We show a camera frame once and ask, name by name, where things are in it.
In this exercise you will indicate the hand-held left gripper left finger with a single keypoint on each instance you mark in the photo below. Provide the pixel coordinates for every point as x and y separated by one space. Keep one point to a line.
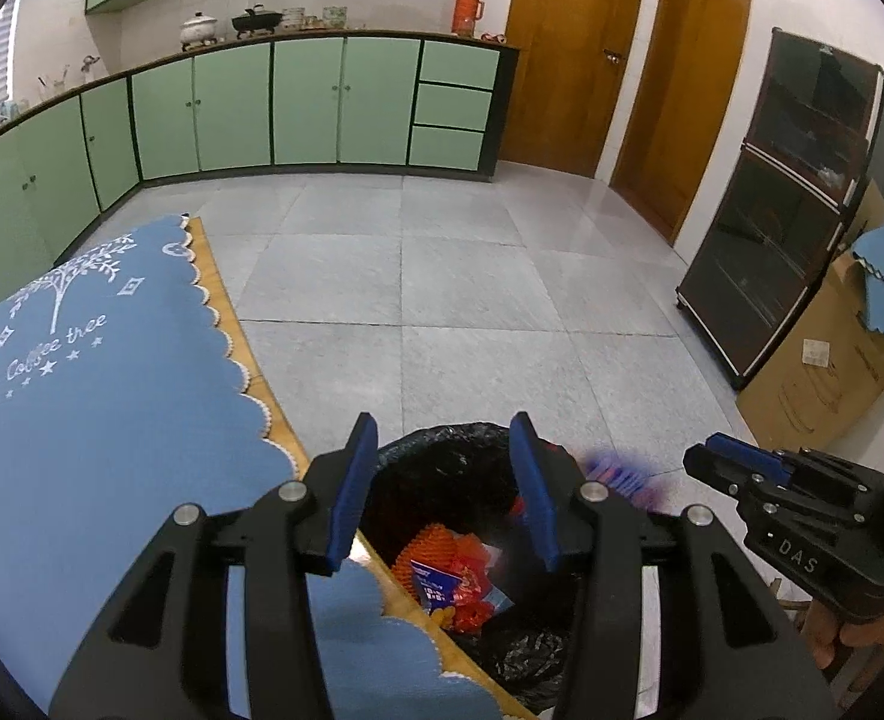
352 495

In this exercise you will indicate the white lidded pot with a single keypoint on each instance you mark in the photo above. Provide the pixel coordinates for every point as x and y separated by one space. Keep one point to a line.
199 30

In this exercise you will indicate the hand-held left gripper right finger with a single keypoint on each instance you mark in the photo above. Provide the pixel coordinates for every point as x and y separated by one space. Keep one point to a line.
535 495

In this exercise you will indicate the cardboard sheet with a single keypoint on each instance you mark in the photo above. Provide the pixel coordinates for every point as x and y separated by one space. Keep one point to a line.
809 390

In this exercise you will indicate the purple snack packet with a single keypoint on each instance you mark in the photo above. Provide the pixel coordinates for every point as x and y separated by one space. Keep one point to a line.
622 476

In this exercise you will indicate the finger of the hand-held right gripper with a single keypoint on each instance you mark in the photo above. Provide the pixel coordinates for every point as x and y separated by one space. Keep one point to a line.
745 454
715 476

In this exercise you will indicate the wooden door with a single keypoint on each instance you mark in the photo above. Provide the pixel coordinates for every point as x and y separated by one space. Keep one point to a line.
682 105
569 60

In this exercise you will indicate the orange thermos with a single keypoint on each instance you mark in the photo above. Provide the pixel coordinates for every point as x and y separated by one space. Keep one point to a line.
468 11

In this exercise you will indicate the blue printed tablecloth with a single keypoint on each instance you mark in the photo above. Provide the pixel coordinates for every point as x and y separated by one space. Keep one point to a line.
111 427

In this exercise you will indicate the trash bin with black bag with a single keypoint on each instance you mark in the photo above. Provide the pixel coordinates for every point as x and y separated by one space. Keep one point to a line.
427 465

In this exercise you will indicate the black wok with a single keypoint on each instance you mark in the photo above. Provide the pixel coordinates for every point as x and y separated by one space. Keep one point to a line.
256 21

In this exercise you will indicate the red snack packet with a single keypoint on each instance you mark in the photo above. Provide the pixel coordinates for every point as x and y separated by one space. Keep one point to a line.
475 577

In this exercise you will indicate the black glass cabinet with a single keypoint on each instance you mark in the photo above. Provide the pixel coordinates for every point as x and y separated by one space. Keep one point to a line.
772 240

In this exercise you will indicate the person's right hand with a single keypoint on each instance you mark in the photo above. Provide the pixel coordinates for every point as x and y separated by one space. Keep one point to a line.
824 637

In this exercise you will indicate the window blinds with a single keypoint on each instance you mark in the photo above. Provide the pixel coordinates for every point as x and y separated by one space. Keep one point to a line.
5 52

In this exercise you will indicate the green base cabinets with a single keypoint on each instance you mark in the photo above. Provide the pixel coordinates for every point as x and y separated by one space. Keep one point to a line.
307 105

